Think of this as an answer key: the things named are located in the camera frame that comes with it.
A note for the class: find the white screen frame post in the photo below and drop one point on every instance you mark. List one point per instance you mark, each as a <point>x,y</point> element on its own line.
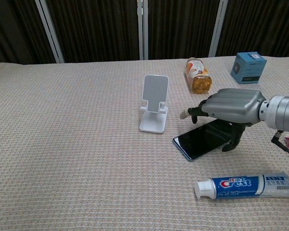
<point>142,29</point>
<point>218,27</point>
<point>49,31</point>

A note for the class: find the blue Crest toothpaste tube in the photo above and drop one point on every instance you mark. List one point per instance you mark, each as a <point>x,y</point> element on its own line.
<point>245,185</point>

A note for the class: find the white phone stand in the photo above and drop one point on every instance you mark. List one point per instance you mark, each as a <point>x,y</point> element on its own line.
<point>154,103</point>

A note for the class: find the black smartphone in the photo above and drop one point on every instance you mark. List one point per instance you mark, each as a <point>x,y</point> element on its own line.
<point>202,140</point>

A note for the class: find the beige woven tablecloth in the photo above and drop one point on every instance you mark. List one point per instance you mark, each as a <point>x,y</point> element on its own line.
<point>86,149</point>

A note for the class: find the orange drink bottle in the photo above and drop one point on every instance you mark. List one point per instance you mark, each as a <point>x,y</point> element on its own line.
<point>198,75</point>

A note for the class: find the blue cardboard box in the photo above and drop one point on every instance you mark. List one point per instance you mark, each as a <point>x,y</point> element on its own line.
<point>248,68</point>

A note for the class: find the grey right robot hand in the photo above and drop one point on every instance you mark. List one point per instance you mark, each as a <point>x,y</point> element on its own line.
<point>233,103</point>

